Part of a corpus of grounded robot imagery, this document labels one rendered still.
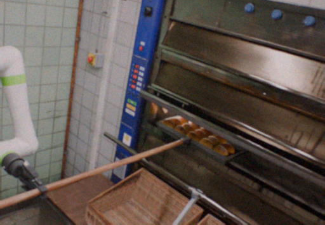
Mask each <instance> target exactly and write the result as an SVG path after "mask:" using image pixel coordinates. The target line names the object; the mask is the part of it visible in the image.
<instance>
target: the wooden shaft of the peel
mask: <svg viewBox="0 0 325 225"><path fill-rule="evenodd" d="M182 144H183V141H182V140H179V141H176V142H174V143H170V144H167V145H164V146H161V147H159V148H154V149H152V150H149V151H146V152H144V153H139V154H137V155H134V156H132V157H129V158H124V159H122V160H119V161H117V162H114V163H112V164H107V165H104V166H102V167H99V168H97V169H92V170H89V171H88V172H85V173H82V174H78V175H76V176H72V177H70V178H66V179H62V180H61V181H58V182H56V183H51V184H48V185H46V186H45V187H47V188H48V191H47V192H40V191H39V190H38V189H37V188H36V189H34V190H31V191H27V192H25V193H22V194H19V195H17V196H12V197H9V198H7V199H5V200H0V209H3V208H5V207H7V206H10V205H14V204H16V203H19V202H21V201H25V200H28V199H30V198H33V197H37V196H39V195H42V194H44V193H48V192H50V191H53V190H56V189H58V188H62V187H64V186H67V185H69V184H72V183H76V182H78V181H82V180H83V179H87V178H90V177H92V176H95V175H97V174H102V173H104V172H107V171H108V170H112V169H116V168H118V167H120V166H123V165H126V164H130V163H132V162H135V161H137V160H139V159H142V158H146V157H149V156H151V155H154V154H156V153H160V152H162V151H165V150H168V149H170V148H174V147H176V146H180V145H182Z"/></svg>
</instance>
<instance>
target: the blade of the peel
mask: <svg viewBox="0 0 325 225"><path fill-rule="evenodd" d="M163 122H164V121H160V122H158V126H160V127H163V128H165V129H166V130H167V131H169V132H172V133H173V134H176V135H177V136H179V137H181V138H186V137H187V136H186V135H184V134H182V133H180V132H178V131H176V130H175V129H172V128H171V127H168V126H166V125H165V124H163ZM191 143H192V144H194V145H196V146H197V147H199V148H202V149H203V150H205V151H207V152H208V153H212V155H214V156H216V157H218V158H220V159H222V160H224V161H227V160H228V159H230V158H233V157H235V156H237V155H238V154H240V153H242V152H245V151H247V149H245V148H243V147H240V146H238V145H237V144H235V143H233V142H230V141H228V140H227V139H226V143H230V144H231V145H232V147H234V153H233V154H228V156H227V157H225V156H223V155H222V154H221V153H217V152H216V151H214V150H213V149H211V148H208V147H207V146H204V145H202V144H201V143H198V142H197V141H195V140H193V139H192V141H191Z"/></svg>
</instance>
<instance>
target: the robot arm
mask: <svg viewBox="0 0 325 225"><path fill-rule="evenodd" d="M0 81H1V84H2V88H3V92H4V95H5V97H6V101H7V102H8V108H9V110H10V114H11V118H12V121H13V130H14V132H15V138H14V139H11V140H8V141H0V166H1V167H2V168H3V169H4V171H6V172H7V173H8V174H9V175H10V176H13V177H15V178H17V179H19V180H20V181H21V182H22V186H21V188H23V189H24V190H25V191H31V190H34V189H36V188H37V189H38V190H39V191H40V192H47V191H48V188H47V187H45V185H44V184H43V183H42V182H40V180H39V178H38V177H39V174H38V173H37V172H36V171H35V170H34V169H33V168H32V167H31V166H30V164H29V163H28V161H27V160H26V161H25V160H24V159H23V158H22V157H27V156H30V155H32V154H34V153H35V152H36V151H37V149H38V147H39V143H38V141H37V138H36V133H35V130H34V127H33V124H32V119H31V113H30V107H29V100H28V94H27V80H26V75H25V69H24V65H23V56H22V54H21V52H20V51H19V50H18V49H17V48H15V47H14V46H1V47H0ZM33 174H34V175H33ZM33 182H34V183H33ZM37 197H39V198H40V199H41V200H44V199H47V198H48V196H47V195H46V194H45V193H44V194H42V195H39V196H37Z"/></svg>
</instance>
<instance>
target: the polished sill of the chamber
mask: <svg viewBox="0 0 325 225"><path fill-rule="evenodd" d="M147 128H148V129H149V130H151V131H153V132H155V133H157V134H158V135H160V136H162V137H163V138H166V139H167V140H169V141H171V142H172V143H174V142H176V141H179V140H180V139H181V137H179V136H177V135H176V134H173V133H172V132H169V131H167V130H166V129H165V128H163V127H160V126H158V124H157V123H155V122H148V123H147ZM179 147H181V148H183V149H185V150H187V151H188V152H190V153H192V154H194V155H195V156H197V157H198V158H201V159H202V160H204V161H206V162H207V163H210V164H211V165H213V166H215V167H216V168H219V169H220V170H222V171H223V172H225V173H227V174H229V175H231V176H232V177H234V178H236V179H238V180H239V181H241V182H242V183H245V184H246V185H248V186H250V187H252V188H254V189H255V190H257V191H259V192H260V193H263V194H264V195H265V196H268V197H269V198H271V199H273V200H274V201H277V202H278V203H280V204H281V205H283V206H285V207H287V208H288V209H290V210H292V211H294V212H296V213H297V214H300V215H301V216H303V217H304V218H306V219H308V220H310V221H311V222H313V223H315V224H317V225H325V215H324V214H323V213H320V212H319V211H317V210H315V209H313V208H311V207H309V206H308V205H306V204H304V203H302V202H301V201H299V200H297V199H295V198H293V197H292V196H290V195H287V194H285V193H284V192H283V191H279V190H278V189H277V188H275V187H273V186H271V185H269V184H267V183H266V182H263V181H261V180H260V179H258V178H257V177H254V176H252V175H251V174H249V173H247V172H245V171H243V170H242V169H240V168H238V167H236V166H234V165H232V164H231V163H228V162H227V161H224V160H222V159H220V158H218V157H216V156H214V155H212V153H208V152H207V151H205V150H203V149H202V148H199V147H197V146H196V145H194V144H192V143H187V144H186V145H183V146H182V145H180V146H179Z"/></svg>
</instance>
